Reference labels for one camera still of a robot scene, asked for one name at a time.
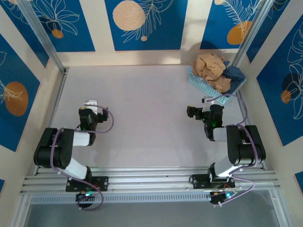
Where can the tan printed t-shirt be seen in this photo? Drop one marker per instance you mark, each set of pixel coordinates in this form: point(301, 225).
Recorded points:
point(208, 68)

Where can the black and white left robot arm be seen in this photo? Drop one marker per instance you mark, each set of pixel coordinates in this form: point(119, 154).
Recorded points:
point(59, 146)

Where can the light blue plastic basket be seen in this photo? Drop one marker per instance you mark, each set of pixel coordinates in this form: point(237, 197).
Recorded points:
point(206, 88)

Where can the dark blue t-shirt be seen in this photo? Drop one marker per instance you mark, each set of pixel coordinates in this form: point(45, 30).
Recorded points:
point(234, 73)

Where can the black controller board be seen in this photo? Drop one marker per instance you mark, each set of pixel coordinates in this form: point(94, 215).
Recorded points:
point(85, 197)
point(222, 197)

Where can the grey glossy panel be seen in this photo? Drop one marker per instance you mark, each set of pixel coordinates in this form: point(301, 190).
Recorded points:
point(151, 216)

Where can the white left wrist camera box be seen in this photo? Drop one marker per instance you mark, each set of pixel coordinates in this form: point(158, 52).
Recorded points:
point(91, 104)

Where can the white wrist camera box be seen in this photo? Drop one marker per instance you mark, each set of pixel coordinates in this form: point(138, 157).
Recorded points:
point(206, 107)
point(91, 104)

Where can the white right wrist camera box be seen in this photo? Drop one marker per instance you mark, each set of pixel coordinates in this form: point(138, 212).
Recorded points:
point(206, 107)

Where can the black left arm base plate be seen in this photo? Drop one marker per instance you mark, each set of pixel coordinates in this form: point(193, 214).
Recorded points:
point(101, 183)

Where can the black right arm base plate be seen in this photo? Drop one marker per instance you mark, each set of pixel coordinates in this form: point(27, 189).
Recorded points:
point(198, 182)

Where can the blue leaf print wall panel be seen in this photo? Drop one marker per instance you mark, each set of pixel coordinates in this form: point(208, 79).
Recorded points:
point(78, 35)
point(299, 179)
point(29, 35)
point(260, 35)
point(165, 35)
point(14, 71)
point(213, 23)
point(284, 118)
point(2, 185)

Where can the aluminium extrusion rail beam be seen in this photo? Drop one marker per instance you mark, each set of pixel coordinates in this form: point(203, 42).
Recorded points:
point(151, 182)

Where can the aluminium frame post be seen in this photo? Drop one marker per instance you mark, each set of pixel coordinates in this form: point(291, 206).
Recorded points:
point(249, 35)
point(42, 35)

